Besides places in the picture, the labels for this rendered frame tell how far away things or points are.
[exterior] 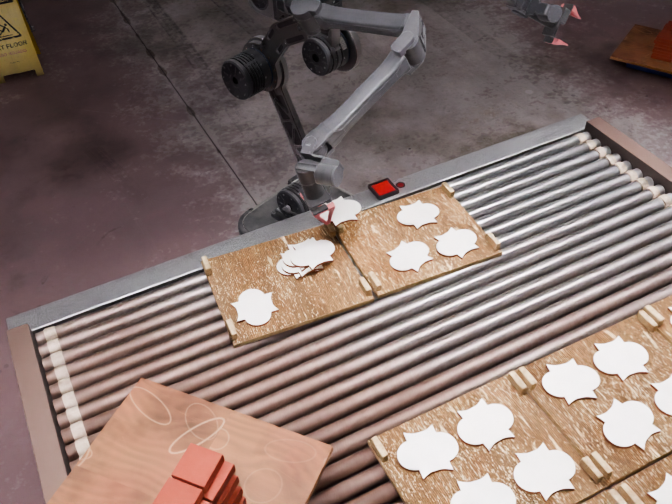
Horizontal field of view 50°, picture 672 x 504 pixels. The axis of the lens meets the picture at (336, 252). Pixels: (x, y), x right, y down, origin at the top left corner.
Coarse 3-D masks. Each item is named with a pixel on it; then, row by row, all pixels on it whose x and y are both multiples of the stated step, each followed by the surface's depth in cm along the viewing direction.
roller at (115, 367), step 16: (592, 176) 240; (608, 176) 242; (544, 192) 236; (560, 192) 236; (512, 208) 230; (528, 208) 232; (480, 224) 226; (176, 336) 197; (192, 336) 197; (208, 336) 199; (144, 352) 193; (160, 352) 194; (96, 368) 190; (112, 368) 190; (128, 368) 192; (64, 384) 186; (80, 384) 188
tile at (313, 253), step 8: (312, 240) 215; (320, 240) 215; (296, 248) 213; (304, 248) 213; (312, 248) 213; (320, 248) 213; (328, 248) 213; (296, 256) 211; (304, 256) 211; (312, 256) 210; (320, 256) 210; (328, 256) 210; (296, 264) 208; (304, 264) 208; (312, 264) 208; (320, 264) 209
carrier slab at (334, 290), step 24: (288, 240) 221; (336, 240) 220; (216, 264) 214; (240, 264) 214; (264, 264) 214; (336, 264) 212; (216, 288) 207; (240, 288) 207; (264, 288) 207; (288, 288) 206; (312, 288) 206; (336, 288) 205; (360, 288) 205; (288, 312) 200; (312, 312) 199; (336, 312) 200; (240, 336) 194; (264, 336) 195
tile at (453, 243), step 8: (448, 232) 219; (456, 232) 219; (464, 232) 219; (472, 232) 219; (440, 240) 217; (448, 240) 217; (456, 240) 217; (464, 240) 217; (472, 240) 216; (440, 248) 214; (448, 248) 214; (456, 248) 214; (464, 248) 214; (472, 248) 214; (448, 256) 212
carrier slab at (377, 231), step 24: (432, 192) 235; (360, 216) 228; (384, 216) 227; (456, 216) 226; (360, 240) 220; (384, 240) 219; (408, 240) 219; (432, 240) 218; (480, 240) 218; (360, 264) 212; (384, 264) 212; (432, 264) 211; (456, 264) 211; (384, 288) 205
